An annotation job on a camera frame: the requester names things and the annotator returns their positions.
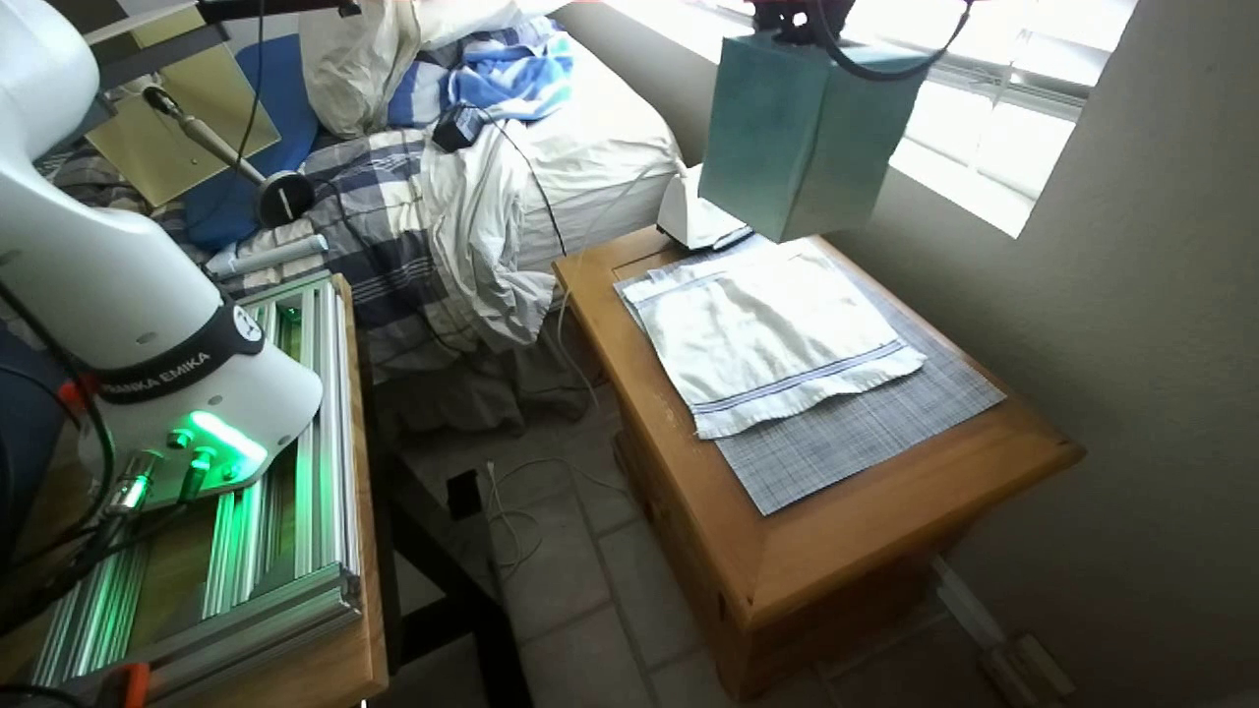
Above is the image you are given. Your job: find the aluminium rail base plate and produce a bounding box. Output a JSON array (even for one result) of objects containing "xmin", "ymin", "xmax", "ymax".
[{"xmin": 24, "ymin": 266, "xmax": 367, "ymax": 688}]

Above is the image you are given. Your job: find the white clothes iron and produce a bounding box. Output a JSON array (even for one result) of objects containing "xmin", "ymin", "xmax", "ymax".
[{"xmin": 654, "ymin": 162, "xmax": 760, "ymax": 257}]

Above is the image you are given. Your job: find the wooden nightstand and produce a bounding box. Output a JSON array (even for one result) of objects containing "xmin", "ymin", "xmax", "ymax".
[{"xmin": 550, "ymin": 224, "xmax": 1089, "ymax": 708}]

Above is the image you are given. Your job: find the teal tissue box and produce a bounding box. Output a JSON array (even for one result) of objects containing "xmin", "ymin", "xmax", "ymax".
[{"xmin": 696, "ymin": 26, "xmax": 932, "ymax": 246}]

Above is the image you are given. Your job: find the crumpled white sheet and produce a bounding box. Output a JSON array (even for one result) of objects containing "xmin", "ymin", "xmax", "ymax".
[{"xmin": 411, "ymin": 124, "xmax": 570, "ymax": 354}]

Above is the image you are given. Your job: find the white towel with blue stripes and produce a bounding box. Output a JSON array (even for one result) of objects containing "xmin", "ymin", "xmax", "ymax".
[{"xmin": 613, "ymin": 232, "xmax": 932, "ymax": 444}]

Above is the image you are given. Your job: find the white pillow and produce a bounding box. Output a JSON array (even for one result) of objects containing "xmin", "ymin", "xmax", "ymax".
[{"xmin": 300, "ymin": 0, "xmax": 433, "ymax": 141}]

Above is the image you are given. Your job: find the blue plaid duvet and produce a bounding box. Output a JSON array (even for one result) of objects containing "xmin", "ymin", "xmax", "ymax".
[{"xmin": 204, "ymin": 124, "xmax": 528, "ymax": 346}]

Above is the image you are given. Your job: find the black table frame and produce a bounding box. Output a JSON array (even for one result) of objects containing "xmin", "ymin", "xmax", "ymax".
[{"xmin": 369, "ymin": 427, "xmax": 534, "ymax": 708}]

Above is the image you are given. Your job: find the thin black cable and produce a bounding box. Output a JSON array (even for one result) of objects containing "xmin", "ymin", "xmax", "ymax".
[{"xmin": 491, "ymin": 116, "xmax": 572, "ymax": 262}]

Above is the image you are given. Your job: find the blue yellow blanket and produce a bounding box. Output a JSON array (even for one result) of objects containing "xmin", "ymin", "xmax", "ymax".
[{"xmin": 33, "ymin": 9, "xmax": 325, "ymax": 257}]

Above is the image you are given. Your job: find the black desk lamp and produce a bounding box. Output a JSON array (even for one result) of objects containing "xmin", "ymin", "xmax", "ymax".
[{"xmin": 136, "ymin": 81, "xmax": 317, "ymax": 232}]

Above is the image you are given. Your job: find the blue white striped cloth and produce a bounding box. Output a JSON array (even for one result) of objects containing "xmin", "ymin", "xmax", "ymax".
[{"xmin": 381, "ymin": 13, "xmax": 582, "ymax": 148}]

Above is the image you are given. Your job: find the white grey striped towel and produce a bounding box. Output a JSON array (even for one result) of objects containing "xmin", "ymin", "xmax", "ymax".
[{"xmin": 608, "ymin": 232, "xmax": 1009, "ymax": 523}]

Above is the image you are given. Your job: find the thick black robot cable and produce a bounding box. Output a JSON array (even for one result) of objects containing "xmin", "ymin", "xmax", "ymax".
[{"xmin": 839, "ymin": 0, "xmax": 982, "ymax": 85}]

